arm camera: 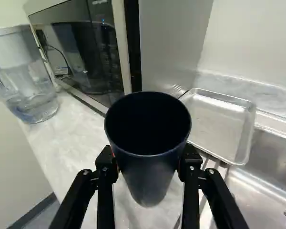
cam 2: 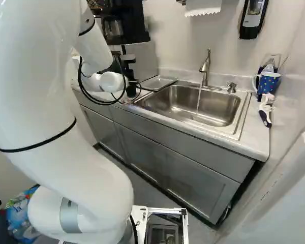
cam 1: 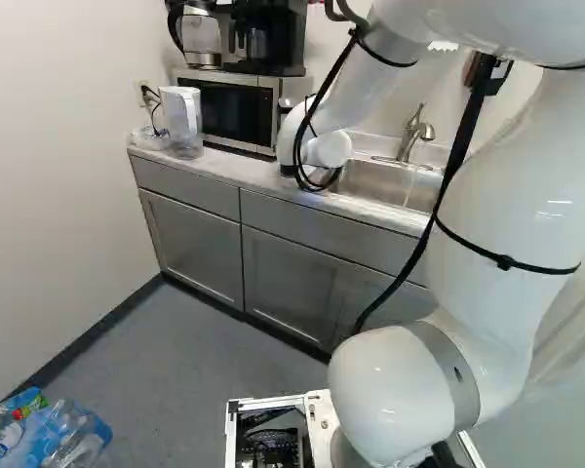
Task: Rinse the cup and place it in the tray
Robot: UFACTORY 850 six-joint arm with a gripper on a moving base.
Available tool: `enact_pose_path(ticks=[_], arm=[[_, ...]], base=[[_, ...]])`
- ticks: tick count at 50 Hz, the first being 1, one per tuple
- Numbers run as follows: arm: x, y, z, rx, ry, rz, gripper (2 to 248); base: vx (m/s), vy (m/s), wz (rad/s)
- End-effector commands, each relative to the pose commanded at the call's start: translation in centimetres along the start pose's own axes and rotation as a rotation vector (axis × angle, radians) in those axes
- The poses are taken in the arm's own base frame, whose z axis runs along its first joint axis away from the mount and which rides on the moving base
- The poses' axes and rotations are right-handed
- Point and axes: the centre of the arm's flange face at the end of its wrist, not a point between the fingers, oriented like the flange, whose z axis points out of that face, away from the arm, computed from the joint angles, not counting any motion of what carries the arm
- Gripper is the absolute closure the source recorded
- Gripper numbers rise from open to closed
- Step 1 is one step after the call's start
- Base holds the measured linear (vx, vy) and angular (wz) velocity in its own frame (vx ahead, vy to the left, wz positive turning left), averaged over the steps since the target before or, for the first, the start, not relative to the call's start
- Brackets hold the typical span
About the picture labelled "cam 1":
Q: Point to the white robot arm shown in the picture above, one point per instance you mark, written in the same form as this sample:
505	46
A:
492	219

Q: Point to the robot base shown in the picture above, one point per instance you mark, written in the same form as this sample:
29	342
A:
273	439

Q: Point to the grey kitchen counter with cabinets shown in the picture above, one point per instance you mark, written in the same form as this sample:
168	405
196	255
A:
200	234

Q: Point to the stainless steel sink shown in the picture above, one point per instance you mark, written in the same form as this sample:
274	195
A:
375	185

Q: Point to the stainless steel microwave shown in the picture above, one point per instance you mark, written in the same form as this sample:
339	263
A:
234	112

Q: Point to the brushed metal tap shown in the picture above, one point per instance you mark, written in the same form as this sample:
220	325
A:
409	131

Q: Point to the white water filter pitcher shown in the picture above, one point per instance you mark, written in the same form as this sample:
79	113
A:
178	107

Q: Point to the clear plastic container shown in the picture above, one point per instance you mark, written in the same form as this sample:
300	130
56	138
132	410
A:
146	136

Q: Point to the black coffee maker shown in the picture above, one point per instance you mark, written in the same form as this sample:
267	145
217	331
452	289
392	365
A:
273	29

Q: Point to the glass electric kettle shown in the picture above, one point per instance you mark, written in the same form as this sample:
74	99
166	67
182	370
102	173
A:
200	29

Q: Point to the white paper towel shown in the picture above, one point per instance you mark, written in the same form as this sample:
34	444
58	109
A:
443	45

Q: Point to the pack of water bottles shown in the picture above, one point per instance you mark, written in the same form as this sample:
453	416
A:
53	429

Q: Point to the white wall outlet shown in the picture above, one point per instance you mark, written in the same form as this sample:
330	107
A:
141	100

